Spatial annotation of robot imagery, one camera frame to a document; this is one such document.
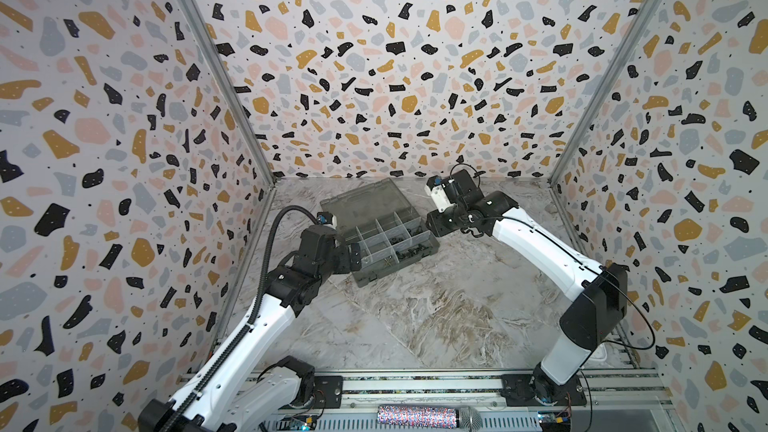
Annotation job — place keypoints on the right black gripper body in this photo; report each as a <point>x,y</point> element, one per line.
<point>437,222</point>

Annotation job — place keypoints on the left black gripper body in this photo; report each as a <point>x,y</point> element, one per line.
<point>340,262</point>

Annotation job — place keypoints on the clear plastic compartment organizer box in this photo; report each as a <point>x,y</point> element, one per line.
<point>390,231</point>

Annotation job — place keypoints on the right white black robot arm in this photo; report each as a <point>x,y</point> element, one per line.
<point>597,293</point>

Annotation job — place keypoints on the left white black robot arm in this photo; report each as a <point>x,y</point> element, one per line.
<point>217,398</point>

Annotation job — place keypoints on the white square clock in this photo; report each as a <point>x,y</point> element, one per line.
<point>600,355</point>

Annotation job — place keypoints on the glitter handheld microphone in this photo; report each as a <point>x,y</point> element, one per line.
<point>433,417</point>

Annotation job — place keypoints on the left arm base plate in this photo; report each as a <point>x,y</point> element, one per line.
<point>318,392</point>

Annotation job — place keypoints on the left corner aluminium post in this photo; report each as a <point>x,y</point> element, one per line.
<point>213,59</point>

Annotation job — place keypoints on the corner aluminium post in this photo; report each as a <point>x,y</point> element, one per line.
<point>213,59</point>
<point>623,54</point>

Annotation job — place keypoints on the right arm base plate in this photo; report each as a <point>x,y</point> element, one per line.
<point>530,390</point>

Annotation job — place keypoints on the aluminium front rail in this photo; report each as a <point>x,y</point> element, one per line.
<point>618,400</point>

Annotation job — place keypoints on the right corner aluminium post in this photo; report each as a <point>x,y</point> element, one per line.
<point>623,54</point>

